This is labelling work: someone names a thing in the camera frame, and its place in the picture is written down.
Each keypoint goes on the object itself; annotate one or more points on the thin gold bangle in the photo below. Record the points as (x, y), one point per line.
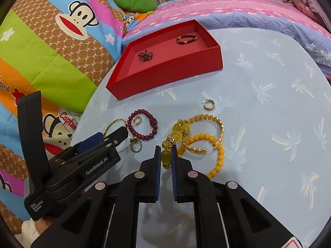
(115, 120)

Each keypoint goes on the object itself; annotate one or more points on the colourful monkey print blanket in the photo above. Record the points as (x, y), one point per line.
(38, 56)

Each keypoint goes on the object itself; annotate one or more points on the purple pink cloth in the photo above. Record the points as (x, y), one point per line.
(307, 2)

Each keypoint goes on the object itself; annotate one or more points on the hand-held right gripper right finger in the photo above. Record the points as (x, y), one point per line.
(174, 178)

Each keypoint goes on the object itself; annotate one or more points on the red cardboard box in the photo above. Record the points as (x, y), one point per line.
(168, 78)

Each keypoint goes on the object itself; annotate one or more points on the person's left hand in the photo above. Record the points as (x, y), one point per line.
(43, 226)

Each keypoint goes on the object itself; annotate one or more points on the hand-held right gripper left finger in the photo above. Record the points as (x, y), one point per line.
(157, 178)

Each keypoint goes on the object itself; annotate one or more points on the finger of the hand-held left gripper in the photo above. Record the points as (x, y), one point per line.
(116, 134)
(90, 140)

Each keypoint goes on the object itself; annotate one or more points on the gold hoop earring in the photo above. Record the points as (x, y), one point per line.
(140, 119)
(212, 105)

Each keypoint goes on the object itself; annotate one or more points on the green pillow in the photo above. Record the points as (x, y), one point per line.
(134, 1)

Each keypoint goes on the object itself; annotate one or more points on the light blue palm print tablecloth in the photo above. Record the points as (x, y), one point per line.
(258, 134)

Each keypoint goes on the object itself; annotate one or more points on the chunky gold bangle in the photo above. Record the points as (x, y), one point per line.
(220, 124)

